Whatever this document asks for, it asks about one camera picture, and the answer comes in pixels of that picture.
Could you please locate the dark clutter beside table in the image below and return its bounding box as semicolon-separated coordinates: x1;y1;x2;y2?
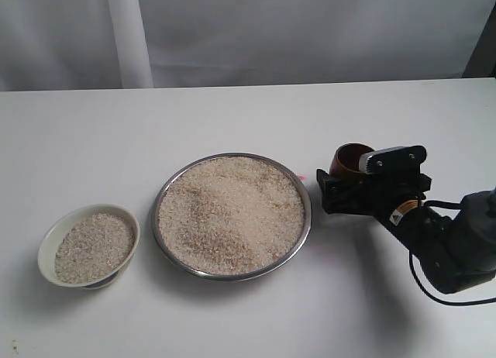
462;0;495;78

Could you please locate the white ceramic rice bowl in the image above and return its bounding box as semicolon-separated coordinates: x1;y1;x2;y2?
37;204;140;289

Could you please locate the white curtain backdrop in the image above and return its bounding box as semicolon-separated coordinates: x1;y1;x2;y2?
1;0;495;91

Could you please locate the black camera cable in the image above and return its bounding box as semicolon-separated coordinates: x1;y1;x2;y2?
407;198;496;307

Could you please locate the round steel rice tray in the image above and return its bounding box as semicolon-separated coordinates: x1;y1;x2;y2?
151;153;312;281

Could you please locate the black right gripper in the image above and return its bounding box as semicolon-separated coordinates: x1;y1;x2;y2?
316;145;460;294

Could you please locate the brown wooden cup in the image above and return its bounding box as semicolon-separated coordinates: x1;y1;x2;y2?
329;143;374;181

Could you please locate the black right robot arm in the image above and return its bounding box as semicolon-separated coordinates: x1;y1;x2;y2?
316;143;495;294

